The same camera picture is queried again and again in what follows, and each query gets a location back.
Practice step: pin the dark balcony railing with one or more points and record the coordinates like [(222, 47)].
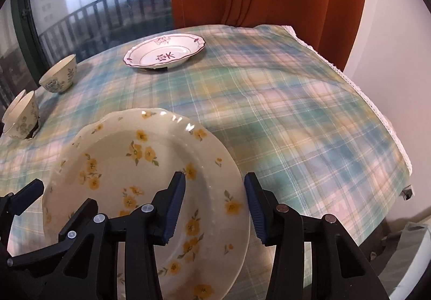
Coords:
[(111, 14)]

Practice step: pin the floral tea cup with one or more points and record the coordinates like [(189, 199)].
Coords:
[(59, 76)]

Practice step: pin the white plate with red print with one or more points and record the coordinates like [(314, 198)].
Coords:
[(148, 51)]

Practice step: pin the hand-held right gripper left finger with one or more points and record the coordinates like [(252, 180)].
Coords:
[(175, 209)]

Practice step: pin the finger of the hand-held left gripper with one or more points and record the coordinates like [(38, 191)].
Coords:
[(72, 226), (33, 186)]

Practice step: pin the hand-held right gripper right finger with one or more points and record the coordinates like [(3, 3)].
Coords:
[(256, 216)]

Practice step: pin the green window frame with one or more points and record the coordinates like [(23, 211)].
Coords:
[(23, 34)]

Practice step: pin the cream plate with yellow flowers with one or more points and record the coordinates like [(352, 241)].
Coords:
[(118, 158)]

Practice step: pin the plaid tablecloth with lace edge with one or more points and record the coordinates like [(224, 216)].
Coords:
[(269, 101)]

